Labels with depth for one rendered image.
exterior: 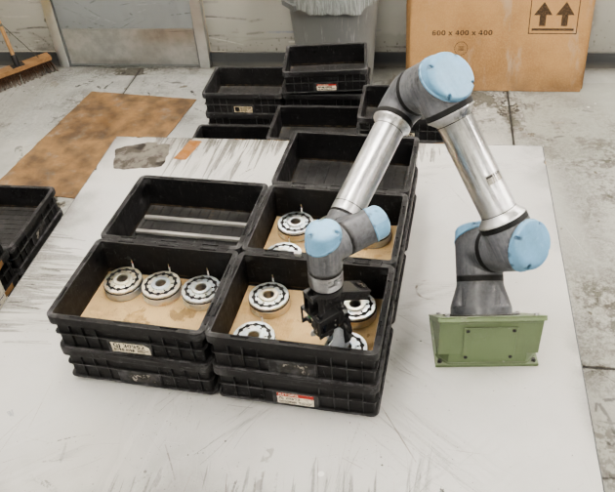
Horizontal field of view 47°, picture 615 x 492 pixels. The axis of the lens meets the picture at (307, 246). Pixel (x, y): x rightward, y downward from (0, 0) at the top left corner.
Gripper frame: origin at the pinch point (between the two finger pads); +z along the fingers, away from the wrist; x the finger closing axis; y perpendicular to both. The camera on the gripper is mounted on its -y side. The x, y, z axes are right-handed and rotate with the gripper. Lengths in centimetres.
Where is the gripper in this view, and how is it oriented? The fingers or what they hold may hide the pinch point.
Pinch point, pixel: (338, 342)
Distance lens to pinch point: 169.0
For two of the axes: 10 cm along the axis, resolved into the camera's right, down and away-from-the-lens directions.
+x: 5.9, 4.9, -6.5
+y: -8.1, 4.2, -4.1
